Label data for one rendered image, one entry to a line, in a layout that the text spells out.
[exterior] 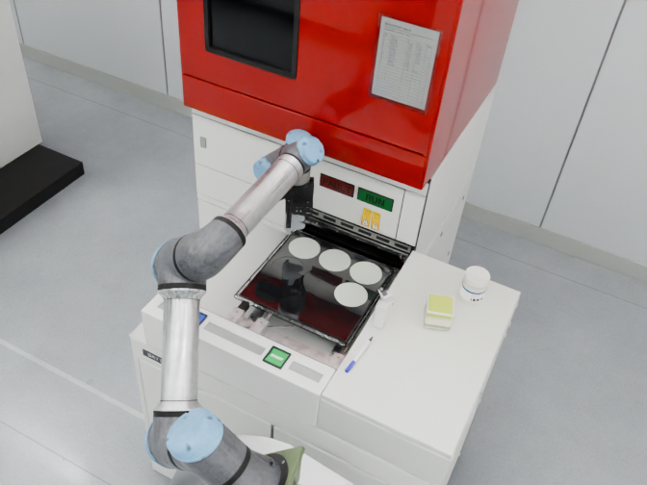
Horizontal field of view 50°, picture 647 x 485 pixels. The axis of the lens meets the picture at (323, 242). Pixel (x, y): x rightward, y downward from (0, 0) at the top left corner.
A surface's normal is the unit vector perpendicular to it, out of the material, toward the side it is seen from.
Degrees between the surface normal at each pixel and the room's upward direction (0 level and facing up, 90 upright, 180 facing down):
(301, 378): 0
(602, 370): 0
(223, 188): 90
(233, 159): 90
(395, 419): 0
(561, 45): 90
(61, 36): 90
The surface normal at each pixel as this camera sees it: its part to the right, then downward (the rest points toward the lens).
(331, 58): -0.46, 0.57
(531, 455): 0.07, -0.74
